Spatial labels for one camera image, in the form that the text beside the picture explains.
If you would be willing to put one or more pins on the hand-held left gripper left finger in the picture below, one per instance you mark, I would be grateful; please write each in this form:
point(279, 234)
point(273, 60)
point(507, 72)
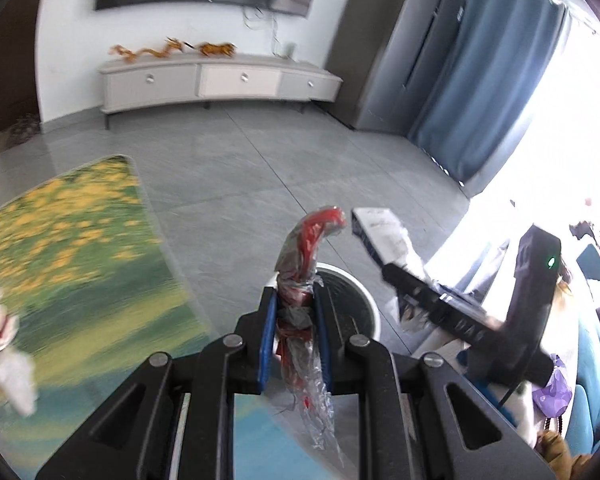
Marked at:
point(268, 340)

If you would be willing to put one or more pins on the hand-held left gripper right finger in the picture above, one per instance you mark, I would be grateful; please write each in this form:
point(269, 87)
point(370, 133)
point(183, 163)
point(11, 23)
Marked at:
point(323, 340)

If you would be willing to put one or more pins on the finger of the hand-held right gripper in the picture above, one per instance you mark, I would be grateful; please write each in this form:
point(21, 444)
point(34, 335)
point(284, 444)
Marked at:
point(429, 297)

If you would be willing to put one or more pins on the white round trash bin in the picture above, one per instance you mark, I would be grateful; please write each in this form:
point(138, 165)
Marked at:
point(367, 305)

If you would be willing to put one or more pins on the white and blue carton box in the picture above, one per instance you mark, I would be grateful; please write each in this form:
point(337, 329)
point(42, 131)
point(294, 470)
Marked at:
point(382, 232)

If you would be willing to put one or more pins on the red clear plastic wrapper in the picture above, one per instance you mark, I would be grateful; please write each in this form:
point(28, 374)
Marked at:
point(305, 245)

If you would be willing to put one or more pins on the purple plastic bag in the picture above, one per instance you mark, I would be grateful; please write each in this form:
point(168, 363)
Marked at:
point(554, 390)

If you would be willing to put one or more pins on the blue sofa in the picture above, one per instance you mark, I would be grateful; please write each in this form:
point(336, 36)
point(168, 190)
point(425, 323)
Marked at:
point(597, 385)

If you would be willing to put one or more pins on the blue curtain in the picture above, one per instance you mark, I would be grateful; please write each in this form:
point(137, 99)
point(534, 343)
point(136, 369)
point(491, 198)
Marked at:
point(484, 80)

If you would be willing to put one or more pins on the tall grey cabinet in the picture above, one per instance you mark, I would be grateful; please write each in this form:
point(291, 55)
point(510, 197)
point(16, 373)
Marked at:
point(394, 50)

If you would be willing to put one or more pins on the white paper scrap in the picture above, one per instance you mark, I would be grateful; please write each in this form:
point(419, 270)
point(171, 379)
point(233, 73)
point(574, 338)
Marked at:
point(17, 382)

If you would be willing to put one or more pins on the grey and cream TV cabinet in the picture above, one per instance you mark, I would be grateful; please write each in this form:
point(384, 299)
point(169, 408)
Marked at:
point(180, 82)

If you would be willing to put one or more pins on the small white router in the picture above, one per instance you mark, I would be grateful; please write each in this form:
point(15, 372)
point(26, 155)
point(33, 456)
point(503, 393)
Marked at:
point(291, 50)

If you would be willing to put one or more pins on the orange tiger figurine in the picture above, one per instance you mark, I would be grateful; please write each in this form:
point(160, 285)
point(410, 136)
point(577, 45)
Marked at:
point(217, 50)

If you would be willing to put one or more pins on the orange dragon figurine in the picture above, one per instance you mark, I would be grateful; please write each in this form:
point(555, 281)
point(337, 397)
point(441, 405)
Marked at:
point(150, 51)

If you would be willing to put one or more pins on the dark brown door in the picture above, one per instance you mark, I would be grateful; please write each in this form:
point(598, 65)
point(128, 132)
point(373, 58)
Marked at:
point(15, 60)

